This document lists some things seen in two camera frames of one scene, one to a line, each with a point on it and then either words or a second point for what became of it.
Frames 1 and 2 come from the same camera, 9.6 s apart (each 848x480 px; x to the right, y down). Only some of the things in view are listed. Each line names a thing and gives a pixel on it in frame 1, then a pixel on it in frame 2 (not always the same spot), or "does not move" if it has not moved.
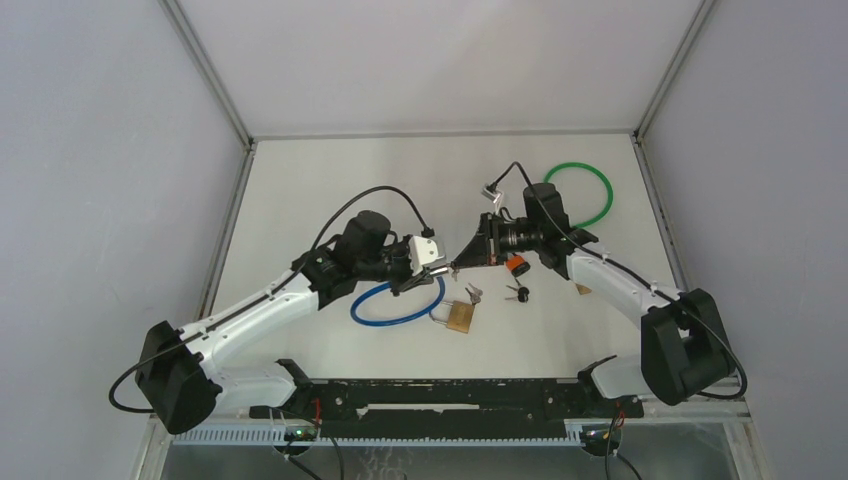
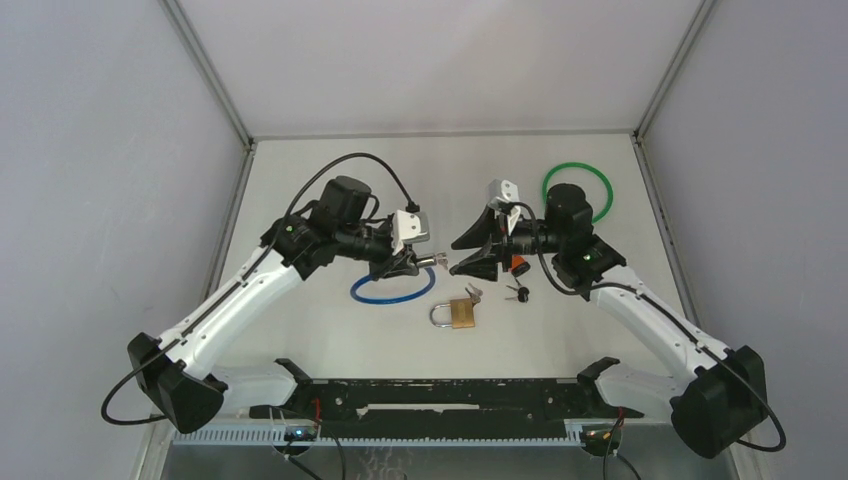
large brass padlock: x=460 y=317 does not move
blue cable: x=377 y=322 → x=394 y=300
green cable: x=599 y=173 does not move
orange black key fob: x=517 y=265 does not move
